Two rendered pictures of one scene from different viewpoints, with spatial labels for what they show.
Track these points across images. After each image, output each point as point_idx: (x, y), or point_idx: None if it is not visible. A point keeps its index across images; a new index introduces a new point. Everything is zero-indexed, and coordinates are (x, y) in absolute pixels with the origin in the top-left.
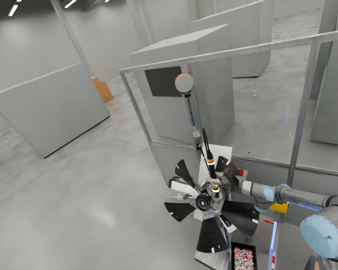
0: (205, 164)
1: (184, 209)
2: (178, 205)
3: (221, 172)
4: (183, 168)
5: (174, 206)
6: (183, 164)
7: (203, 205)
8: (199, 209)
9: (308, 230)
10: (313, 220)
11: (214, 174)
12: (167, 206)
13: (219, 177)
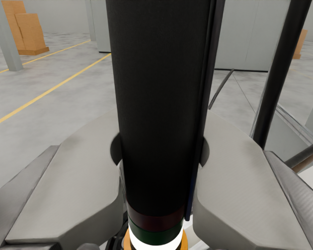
0: None
1: (124, 202)
2: (123, 180)
3: (299, 203)
4: (210, 102)
5: (121, 173)
6: (220, 86)
7: (118, 249)
8: (108, 243)
9: None
10: None
11: (133, 84)
12: (120, 162)
13: (194, 206)
